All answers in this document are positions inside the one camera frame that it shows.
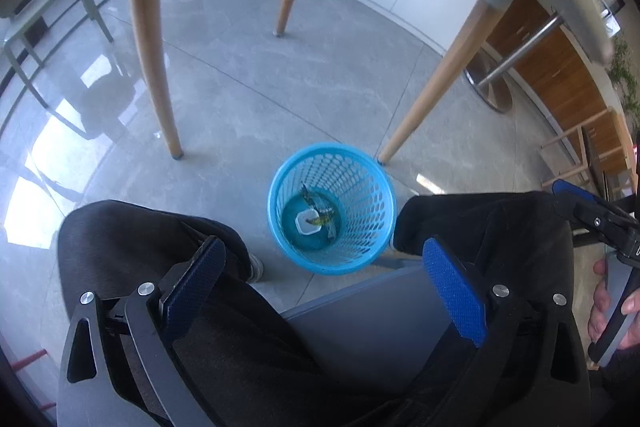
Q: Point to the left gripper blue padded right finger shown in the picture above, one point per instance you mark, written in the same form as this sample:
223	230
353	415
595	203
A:
457	289

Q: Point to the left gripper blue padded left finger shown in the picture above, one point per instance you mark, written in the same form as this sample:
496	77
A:
186	295

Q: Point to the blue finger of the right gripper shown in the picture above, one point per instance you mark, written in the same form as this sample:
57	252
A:
564	187

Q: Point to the small white cup trash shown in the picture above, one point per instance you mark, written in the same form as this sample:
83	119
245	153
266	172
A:
307	222

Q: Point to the blue plastic trash basket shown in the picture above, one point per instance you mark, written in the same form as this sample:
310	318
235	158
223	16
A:
354	198

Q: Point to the person's right hand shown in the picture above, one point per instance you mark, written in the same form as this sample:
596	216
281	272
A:
601	304

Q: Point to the wooden stool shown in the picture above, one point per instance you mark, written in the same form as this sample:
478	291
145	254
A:
604	156

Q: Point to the person's right leg black trousers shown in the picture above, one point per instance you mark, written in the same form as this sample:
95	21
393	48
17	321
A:
530	370

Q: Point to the person's leg black trousers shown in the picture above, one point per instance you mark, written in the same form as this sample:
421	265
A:
242	357
530	370

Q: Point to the white shoe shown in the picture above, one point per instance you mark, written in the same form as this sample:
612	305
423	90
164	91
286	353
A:
257	269

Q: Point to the grey seat of chair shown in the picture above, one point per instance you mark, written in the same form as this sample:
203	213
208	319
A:
371	340

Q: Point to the person's left leg black trousers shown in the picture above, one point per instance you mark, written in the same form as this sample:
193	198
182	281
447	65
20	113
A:
242	357

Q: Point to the green potted plant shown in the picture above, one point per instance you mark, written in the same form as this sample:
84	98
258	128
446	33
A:
625	81

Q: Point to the metal pedestal bar table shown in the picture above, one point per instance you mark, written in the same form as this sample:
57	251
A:
487	77

